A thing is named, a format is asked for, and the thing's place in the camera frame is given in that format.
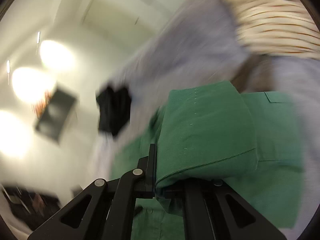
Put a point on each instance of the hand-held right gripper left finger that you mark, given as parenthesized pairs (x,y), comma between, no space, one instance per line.
(150,170)

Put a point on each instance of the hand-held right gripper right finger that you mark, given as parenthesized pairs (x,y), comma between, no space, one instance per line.
(197,205)

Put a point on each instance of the green garment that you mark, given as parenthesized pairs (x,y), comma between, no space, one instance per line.
(212,130)

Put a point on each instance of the black blurred object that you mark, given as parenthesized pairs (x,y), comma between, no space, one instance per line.
(113,110)

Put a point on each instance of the black rectangular box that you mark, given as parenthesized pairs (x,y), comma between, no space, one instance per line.
(56,116)

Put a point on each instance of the dark clutter pile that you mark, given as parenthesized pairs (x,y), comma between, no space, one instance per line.
(27,205)

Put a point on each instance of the lavender textured blanket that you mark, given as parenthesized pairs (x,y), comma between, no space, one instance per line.
(200,42)

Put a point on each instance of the ceiling light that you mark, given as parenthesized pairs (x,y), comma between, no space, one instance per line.
(12,135)
(31,85)
(56,55)

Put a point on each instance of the beige striped cloth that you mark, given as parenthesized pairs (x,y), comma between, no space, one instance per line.
(275,22)

